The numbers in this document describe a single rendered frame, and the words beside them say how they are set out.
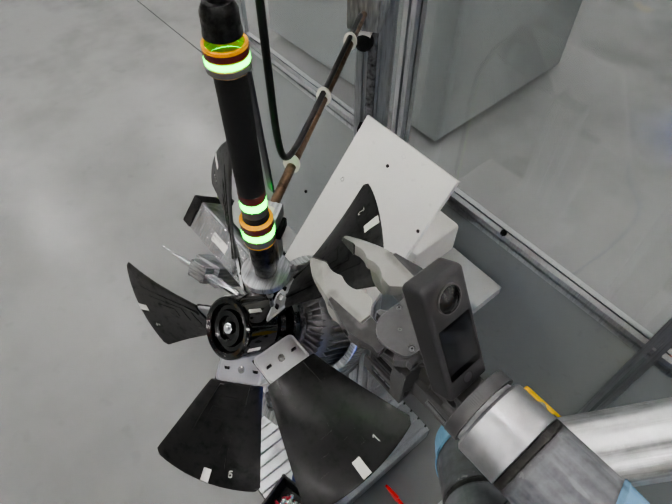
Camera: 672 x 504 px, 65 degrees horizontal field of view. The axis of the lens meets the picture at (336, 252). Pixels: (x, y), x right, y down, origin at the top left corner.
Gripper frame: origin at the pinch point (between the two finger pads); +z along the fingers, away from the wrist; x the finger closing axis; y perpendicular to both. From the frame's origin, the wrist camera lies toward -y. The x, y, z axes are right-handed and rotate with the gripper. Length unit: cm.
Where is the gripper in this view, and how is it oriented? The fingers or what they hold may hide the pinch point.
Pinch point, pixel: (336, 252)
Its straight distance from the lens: 53.2
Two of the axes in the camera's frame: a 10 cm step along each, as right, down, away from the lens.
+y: 0.0, 6.1, 7.9
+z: -6.3, -6.1, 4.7
